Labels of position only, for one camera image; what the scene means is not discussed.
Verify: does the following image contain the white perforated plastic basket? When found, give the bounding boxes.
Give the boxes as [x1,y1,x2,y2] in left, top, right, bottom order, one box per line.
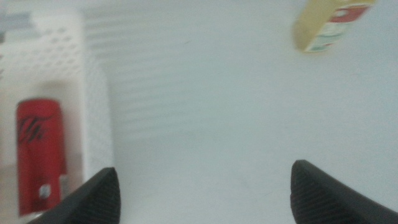
[0,7,114,224]

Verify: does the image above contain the yellow juice bottle red label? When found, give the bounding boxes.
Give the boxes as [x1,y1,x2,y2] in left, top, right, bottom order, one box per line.
[292,0,377,53]

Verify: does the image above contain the red soda can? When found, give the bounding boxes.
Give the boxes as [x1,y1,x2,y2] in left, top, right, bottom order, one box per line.
[16,98,68,217]

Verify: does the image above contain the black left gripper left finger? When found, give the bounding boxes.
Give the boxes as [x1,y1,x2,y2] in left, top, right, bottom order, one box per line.
[26,167,121,224]

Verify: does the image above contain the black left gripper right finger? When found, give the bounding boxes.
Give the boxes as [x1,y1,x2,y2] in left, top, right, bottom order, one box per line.
[290,159,398,224]

